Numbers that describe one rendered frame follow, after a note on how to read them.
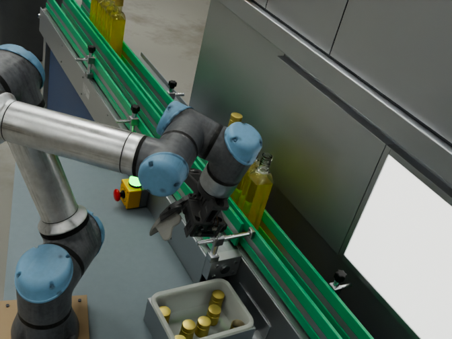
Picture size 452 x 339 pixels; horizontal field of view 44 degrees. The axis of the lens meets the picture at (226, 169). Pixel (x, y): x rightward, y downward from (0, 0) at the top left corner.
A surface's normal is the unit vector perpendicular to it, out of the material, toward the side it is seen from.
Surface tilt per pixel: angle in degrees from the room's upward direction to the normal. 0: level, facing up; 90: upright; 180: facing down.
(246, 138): 16
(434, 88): 90
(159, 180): 93
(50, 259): 11
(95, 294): 0
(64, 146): 87
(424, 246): 90
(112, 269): 0
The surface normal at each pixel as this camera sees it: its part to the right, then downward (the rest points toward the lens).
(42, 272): 0.14, -0.73
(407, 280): -0.86, 0.11
